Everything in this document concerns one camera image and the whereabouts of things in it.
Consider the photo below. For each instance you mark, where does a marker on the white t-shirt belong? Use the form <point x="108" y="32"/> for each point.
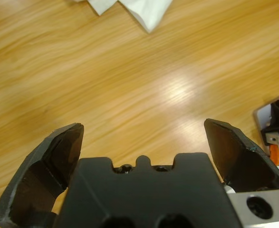
<point x="144" y="12"/>

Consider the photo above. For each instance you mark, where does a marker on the white camera stand mount block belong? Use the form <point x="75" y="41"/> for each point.
<point x="262" y="114"/>

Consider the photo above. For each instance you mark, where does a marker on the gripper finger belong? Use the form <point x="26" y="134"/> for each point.
<point x="34" y="180"/>
<point x="239" y="161"/>

